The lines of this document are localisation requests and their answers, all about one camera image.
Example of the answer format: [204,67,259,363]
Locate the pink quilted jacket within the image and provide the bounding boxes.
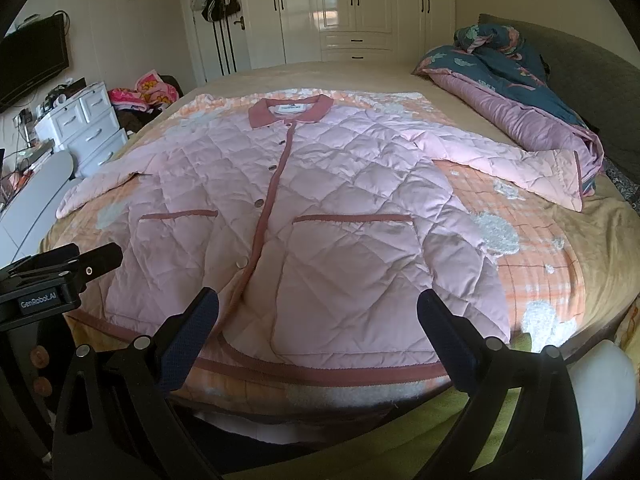
[56,94,582,386]

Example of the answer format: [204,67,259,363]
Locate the white curved desk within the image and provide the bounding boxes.
[0,151,76,266]

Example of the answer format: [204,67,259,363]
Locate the white pillow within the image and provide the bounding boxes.
[568,340,637,479]

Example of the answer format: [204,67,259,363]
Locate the white drawer chest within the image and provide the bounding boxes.
[35,81,128,178]

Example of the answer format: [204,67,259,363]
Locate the orange plaid bear blanket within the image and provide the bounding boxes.
[60,90,589,411]

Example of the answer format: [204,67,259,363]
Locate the pink cartoon blanket pile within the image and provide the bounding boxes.
[107,70,179,113]

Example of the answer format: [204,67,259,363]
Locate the bed with tan sheet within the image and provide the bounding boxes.
[38,58,640,441]

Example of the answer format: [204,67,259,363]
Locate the bags hanging on door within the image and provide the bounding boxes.
[191,0,241,23]

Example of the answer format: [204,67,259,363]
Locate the white door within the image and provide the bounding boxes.
[180,0,250,87]

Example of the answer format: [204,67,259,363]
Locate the grey padded headboard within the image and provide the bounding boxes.
[478,13,640,182]

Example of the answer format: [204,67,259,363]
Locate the teal and pink duvet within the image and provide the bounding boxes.
[413,23,604,194]

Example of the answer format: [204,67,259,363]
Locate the white glossy wardrobe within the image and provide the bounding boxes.
[242,0,456,68]

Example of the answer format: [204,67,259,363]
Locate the black wall television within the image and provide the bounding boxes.
[0,13,70,112]

